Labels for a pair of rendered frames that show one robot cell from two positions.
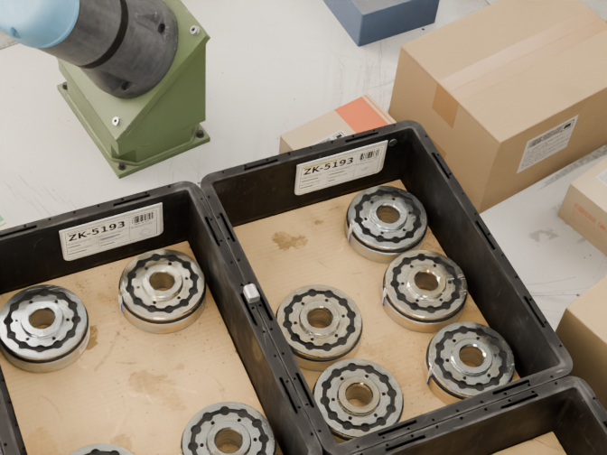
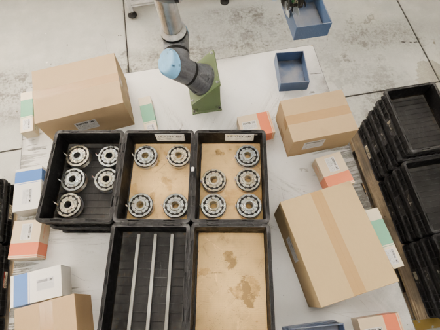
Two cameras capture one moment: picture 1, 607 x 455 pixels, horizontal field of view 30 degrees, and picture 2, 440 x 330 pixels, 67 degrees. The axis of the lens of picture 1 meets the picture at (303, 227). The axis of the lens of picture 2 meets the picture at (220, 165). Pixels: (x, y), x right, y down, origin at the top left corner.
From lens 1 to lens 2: 0.50 m
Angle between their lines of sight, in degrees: 22
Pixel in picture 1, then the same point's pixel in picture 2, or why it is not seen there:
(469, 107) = (289, 128)
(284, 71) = (253, 93)
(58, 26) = (173, 74)
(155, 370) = (169, 177)
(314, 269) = (222, 163)
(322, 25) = (271, 81)
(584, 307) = (285, 203)
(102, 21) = (188, 74)
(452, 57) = (293, 109)
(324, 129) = (250, 118)
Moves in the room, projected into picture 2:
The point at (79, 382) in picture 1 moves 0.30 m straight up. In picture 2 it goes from (149, 174) to (130, 143)
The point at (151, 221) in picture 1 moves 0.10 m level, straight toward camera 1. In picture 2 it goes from (181, 137) to (173, 158)
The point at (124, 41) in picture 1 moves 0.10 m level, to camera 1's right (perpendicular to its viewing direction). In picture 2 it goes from (194, 81) to (213, 90)
